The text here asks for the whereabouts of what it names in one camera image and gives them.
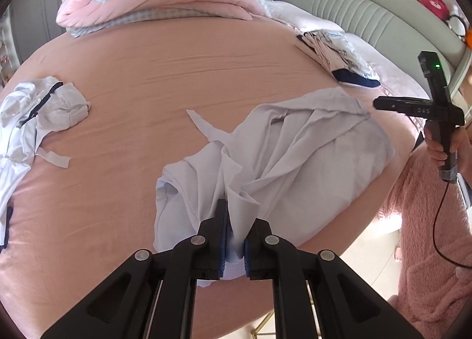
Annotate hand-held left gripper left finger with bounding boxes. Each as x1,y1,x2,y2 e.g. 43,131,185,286
40,199,230,339

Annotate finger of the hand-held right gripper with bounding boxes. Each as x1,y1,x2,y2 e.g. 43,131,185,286
372,96,415,116

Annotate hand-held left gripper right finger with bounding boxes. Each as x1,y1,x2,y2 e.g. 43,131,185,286
243,218,425,339

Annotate white shirt navy trim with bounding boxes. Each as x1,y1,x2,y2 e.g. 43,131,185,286
153,88,397,288

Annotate stack of folded clothes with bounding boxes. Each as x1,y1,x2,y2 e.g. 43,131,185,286
295,31,332,70

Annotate person's right hand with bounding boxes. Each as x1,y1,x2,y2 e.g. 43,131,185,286
422,121,469,173

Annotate navy folded garment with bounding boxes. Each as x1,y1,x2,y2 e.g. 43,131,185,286
332,70,381,88

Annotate light blue printed folded garment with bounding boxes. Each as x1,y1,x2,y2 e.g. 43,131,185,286
313,29,380,79

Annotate grey padded headboard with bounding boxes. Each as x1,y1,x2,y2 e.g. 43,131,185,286
273,0,469,104

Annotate red plush toy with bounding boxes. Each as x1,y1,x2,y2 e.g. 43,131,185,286
420,0,450,20

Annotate pink bed sheet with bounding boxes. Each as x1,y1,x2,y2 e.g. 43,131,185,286
0,11,425,339

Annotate grey door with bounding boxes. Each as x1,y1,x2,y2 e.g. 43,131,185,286
7,0,71,52

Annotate gold wire stool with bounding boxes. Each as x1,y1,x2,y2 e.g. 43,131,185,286
251,309,281,339

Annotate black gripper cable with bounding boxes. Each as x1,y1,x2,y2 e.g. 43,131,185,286
431,177,472,269

